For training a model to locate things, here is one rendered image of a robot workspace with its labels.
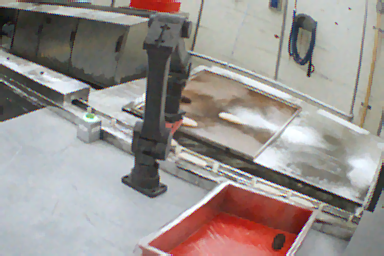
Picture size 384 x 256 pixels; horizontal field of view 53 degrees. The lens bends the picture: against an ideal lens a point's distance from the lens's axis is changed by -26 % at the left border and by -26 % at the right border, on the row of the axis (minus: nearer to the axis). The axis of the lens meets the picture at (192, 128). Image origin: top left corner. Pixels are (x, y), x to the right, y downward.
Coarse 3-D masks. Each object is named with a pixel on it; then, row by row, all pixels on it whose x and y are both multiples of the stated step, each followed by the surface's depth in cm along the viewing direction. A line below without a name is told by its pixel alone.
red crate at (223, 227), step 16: (208, 224) 131; (224, 224) 132; (240, 224) 133; (256, 224) 134; (192, 240) 121; (208, 240) 122; (224, 240) 123; (240, 240) 124; (256, 240) 125; (272, 240) 125; (288, 240) 126
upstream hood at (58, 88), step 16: (0, 64) 207; (16, 64) 208; (32, 64) 212; (16, 80) 199; (32, 80) 190; (48, 80) 191; (64, 80) 194; (48, 96) 185; (64, 96) 179; (80, 96) 189
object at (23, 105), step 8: (0, 88) 210; (8, 88) 202; (0, 96) 211; (8, 96) 206; (16, 96) 201; (24, 96) 196; (0, 104) 213; (8, 104) 207; (16, 104) 202; (24, 104) 197; (32, 104) 193; (40, 104) 191; (0, 112) 214; (8, 112) 208; (16, 112) 203; (24, 112) 198; (0, 120) 216
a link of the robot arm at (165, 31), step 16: (160, 16) 119; (176, 16) 119; (160, 32) 116; (176, 32) 116; (144, 48) 116; (160, 48) 115; (160, 64) 120; (160, 80) 123; (160, 96) 127; (144, 112) 132; (160, 112) 131; (144, 128) 136; (160, 128) 136; (160, 144) 139; (160, 160) 142
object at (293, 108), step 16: (224, 80) 216; (256, 96) 205; (272, 96) 207; (192, 112) 187; (208, 112) 189; (224, 112) 190; (240, 112) 191; (272, 112) 195; (192, 128) 177; (240, 128) 180; (256, 128) 181; (240, 144) 171
